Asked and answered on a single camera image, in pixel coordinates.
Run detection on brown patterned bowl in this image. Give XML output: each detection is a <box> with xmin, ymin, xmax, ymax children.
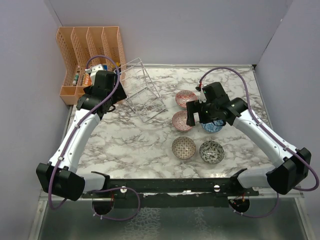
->
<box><xmin>171</xmin><ymin>136</ymin><xmax>196</xmax><ymax>160</ymax></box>

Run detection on pink patterned bowl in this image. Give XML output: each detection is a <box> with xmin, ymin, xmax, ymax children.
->
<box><xmin>172</xmin><ymin>110</ymin><xmax>192</xmax><ymax>132</ymax></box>

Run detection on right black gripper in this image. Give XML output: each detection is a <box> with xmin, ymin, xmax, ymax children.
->
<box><xmin>186</xmin><ymin>98</ymin><xmax>219</xmax><ymax>127</ymax></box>

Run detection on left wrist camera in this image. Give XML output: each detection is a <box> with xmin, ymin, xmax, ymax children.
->
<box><xmin>85</xmin><ymin>64</ymin><xmax>106</xmax><ymax>81</ymax></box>

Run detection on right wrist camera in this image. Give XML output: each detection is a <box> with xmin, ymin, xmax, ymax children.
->
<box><xmin>195</xmin><ymin>85</ymin><xmax>207</xmax><ymax>103</ymax></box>

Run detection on blue floral bowl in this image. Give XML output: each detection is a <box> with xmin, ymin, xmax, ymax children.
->
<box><xmin>200</xmin><ymin>122</ymin><xmax>223</xmax><ymax>133</ymax></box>

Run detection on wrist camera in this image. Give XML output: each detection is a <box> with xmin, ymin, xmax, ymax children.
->
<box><xmin>85</xmin><ymin>64</ymin><xmax>106</xmax><ymax>81</ymax></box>
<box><xmin>195</xmin><ymin>85</ymin><xmax>207</xmax><ymax>103</ymax></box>

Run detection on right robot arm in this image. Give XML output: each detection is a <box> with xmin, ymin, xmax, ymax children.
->
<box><xmin>186</xmin><ymin>82</ymin><xmax>311</xmax><ymax>196</ymax></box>

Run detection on black mounting rail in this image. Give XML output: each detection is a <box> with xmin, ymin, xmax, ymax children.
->
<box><xmin>82</xmin><ymin>178</ymin><xmax>259</xmax><ymax>208</ymax></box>

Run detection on small bottles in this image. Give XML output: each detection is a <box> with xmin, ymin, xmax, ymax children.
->
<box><xmin>72</xmin><ymin>70</ymin><xmax>80</xmax><ymax>86</ymax></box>

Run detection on white wire dish rack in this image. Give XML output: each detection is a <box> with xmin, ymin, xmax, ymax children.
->
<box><xmin>120</xmin><ymin>57</ymin><xmax>166</xmax><ymax>123</ymax></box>

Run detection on red patterned bowl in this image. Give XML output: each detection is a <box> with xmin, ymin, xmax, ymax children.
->
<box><xmin>175</xmin><ymin>90</ymin><xmax>197</xmax><ymax>109</ymax></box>

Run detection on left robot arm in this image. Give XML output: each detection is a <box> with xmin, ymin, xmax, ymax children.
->
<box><xmin>36</xmin><ymin>70</ymin><xmax>127</xmax><ymax>201</ymax></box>

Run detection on grey leaf patterned bowl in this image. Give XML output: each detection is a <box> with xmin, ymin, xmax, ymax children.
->
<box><xmin>199</xmin><ymin>140</ymin><xmax>225</xmax><ymax>164</ymax></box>

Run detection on orange plastic desk organizer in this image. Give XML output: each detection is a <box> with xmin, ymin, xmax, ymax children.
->
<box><xmin>56</xmin><ymin>26</ymin><xmax>127</xmax><ymax>105</ymax></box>

